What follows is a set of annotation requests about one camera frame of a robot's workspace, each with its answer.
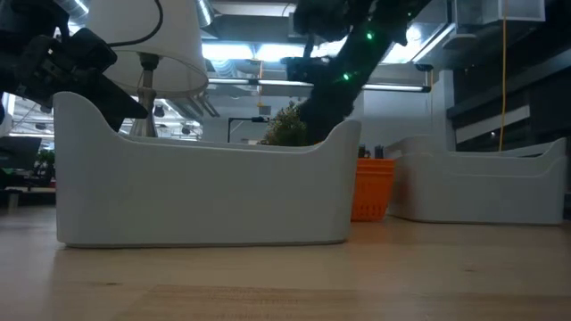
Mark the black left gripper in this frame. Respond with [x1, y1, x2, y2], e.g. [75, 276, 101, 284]
[15, 35, 149, 133]

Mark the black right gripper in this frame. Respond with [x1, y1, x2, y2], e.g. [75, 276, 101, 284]
[299, 84, 358, 146]

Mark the black camera cable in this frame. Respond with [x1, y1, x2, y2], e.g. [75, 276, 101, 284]
[106, 0, 164, 48]

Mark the ceiling light bar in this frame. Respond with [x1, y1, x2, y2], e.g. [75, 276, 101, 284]
[207, 78, 432, 94]

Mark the table lamp with white shade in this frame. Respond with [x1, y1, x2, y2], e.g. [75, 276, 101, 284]
[86, 0, 210, 138]

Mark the artificial plant with white flowers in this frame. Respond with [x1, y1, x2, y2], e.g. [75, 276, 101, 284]
[260, 101, 313, 147]

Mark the white plastic basket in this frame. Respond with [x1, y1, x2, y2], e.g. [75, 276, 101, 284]
[384, 135, 568, 178]
[52, 91, 362, 249]
[387, 153, 568, 226]

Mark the dark computer monitor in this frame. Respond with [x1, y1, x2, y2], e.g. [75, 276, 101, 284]
[0, 136, 44, 171]

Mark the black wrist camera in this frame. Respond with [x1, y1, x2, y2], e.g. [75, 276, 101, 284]
[66, 27, 119, 75]

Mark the orange plastic basket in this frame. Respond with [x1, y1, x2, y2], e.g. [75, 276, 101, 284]
[351, 158, 397, 223]

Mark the black bent stand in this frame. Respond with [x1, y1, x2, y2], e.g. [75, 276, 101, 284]
[227, 116, 271, 144]

